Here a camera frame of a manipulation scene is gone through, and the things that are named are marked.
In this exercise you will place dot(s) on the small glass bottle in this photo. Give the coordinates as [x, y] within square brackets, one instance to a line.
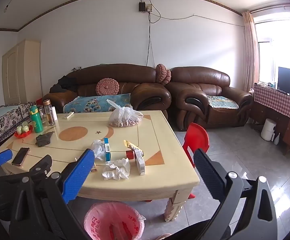
[41, 115]

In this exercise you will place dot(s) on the red plastic chair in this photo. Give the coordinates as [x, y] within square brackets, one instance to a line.
[196, 140]

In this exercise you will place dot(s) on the glass bottle with brown lid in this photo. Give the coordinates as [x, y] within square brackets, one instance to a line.
[50, 113]

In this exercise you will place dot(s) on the white paper box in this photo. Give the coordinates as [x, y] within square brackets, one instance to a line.
[140, 162]

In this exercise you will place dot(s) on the dark clothes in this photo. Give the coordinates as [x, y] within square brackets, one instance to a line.
[64, 83]

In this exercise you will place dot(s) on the crumpled white tissue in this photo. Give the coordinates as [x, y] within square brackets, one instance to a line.
[116, 170]

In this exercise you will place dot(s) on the flower patterned sofa cover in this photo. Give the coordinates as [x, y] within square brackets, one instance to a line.
[2, 120]

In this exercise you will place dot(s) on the red tray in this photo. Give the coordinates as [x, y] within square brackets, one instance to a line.
[22, 135]

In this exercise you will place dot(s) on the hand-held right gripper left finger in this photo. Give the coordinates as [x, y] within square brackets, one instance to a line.
[77, 175]

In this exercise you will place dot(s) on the window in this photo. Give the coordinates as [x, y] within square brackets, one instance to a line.
[280, 45]

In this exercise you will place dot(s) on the white remote control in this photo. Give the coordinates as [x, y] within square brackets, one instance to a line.
[69, 115]

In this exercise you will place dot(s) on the cream wooden table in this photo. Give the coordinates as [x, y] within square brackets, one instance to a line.
[124, 130]

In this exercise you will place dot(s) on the dark grey cloth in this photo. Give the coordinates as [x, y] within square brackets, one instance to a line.
[43, 140]

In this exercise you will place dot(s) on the blue floral blanket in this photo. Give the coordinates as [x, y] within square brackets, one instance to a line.
[94, 103]

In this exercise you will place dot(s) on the pink round cushion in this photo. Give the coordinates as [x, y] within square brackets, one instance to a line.
[107, 87]
[169, 77]
[160, 73]

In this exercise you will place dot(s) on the long brown leather sofa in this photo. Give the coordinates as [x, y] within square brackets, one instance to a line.
[150, 95]

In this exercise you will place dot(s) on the smartphone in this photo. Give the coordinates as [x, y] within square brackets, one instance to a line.
[21, 156]

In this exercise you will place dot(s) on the bin with pink plastic liner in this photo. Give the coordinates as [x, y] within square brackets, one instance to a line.
[113, 220]

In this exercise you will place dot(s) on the pink curtain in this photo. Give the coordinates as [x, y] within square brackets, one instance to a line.
[250, 52]

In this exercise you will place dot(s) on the small green white cup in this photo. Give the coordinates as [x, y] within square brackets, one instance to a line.
[19, 130]
[25, 127]

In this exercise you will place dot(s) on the blue paper box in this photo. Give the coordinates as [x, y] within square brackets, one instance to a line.
[107, 150]

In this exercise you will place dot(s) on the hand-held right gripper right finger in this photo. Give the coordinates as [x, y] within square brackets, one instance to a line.
[207, 177]

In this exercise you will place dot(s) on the red checkered tablecloth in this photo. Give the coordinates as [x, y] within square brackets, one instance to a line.
[280, 102]

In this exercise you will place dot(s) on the small red box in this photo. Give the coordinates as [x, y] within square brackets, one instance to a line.
[129, 154]

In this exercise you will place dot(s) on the cream wardrobe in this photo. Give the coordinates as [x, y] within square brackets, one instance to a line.
[19, 72]

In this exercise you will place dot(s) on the hanging light bulb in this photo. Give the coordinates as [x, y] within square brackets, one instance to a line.
[5, 8]

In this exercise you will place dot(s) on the brown leather armchair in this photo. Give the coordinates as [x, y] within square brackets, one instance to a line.
[197, 90]

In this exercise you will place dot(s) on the plastic bag of peanuts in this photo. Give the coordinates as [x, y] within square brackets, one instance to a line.
[124, 117]

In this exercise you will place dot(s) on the wall power box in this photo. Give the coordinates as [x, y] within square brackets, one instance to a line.
[142, 6]

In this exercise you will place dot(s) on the crumpled clear plastic wrap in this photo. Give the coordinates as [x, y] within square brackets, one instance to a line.
[97, 150]

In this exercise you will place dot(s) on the brown wooden cabinet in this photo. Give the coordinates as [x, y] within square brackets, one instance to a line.
[262, 117]

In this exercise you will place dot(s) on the yellow snack wrapper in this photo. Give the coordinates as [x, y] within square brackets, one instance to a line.
[132, 146]

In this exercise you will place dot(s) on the small white bottle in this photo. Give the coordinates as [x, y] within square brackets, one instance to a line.
[277, 139]

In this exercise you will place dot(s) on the light blue seat cloth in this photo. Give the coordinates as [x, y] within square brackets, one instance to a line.
[222, 103]

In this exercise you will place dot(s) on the green drinking bottle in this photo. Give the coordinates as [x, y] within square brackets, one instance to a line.
[36, 120]

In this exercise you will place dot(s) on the white round appliance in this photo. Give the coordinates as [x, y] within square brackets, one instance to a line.
[268, 130]

